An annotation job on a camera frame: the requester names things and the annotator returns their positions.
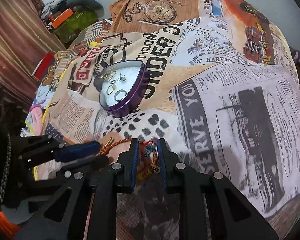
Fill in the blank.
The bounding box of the orange box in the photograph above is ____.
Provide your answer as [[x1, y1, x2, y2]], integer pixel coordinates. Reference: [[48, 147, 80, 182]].
[[51, 9, 74, 29]]

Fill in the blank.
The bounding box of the newspaper print bed sheet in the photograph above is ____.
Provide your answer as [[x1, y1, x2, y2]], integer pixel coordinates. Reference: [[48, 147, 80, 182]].
[[25, 0, 300, 240]]

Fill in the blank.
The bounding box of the braided black white cord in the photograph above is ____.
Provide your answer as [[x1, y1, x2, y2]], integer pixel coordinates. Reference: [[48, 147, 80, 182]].
[[0, 132, 12, 205]]

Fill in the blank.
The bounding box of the purple heart-shaped tin box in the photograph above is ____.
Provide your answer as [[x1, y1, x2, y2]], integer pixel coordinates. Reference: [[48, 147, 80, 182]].
[[94, 60, 149, 118]]

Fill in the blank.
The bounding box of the silver gemstone ring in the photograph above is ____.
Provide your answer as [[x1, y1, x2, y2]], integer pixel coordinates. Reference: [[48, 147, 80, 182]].
[[114, 88, 128, 103]]

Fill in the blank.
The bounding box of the red book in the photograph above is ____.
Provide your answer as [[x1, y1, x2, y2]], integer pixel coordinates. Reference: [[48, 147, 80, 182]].
[[32, 52, 55, 80]]

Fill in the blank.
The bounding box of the pink cloth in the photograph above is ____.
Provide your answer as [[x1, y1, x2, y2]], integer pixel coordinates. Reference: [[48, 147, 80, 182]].
[[30, 105, 43, 135]]

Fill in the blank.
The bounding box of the orange jacket sleeve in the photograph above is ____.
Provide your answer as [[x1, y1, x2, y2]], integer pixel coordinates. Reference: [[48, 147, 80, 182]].
[[0, 211, 20, 239]]

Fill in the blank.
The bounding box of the gold ring in tin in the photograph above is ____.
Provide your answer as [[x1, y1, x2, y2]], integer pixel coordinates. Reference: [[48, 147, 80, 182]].
[[99, 70, 117, 82]]

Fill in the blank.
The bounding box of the maroon striped curtain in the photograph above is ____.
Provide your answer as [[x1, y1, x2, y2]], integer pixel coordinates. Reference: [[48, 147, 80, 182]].
[[0, 0, 64, 107]]

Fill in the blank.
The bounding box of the green patterned bag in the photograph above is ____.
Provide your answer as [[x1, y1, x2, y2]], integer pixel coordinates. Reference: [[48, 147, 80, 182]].
[[53, 10, 98, 43]]

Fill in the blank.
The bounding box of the silver charm earring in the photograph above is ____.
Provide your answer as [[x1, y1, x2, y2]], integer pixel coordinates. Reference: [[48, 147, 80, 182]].
[[110, 73, 126, 84]]

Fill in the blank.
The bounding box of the gold hoop ring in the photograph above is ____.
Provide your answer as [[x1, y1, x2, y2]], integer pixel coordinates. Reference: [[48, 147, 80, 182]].
[[105, 84, 117, 96]]

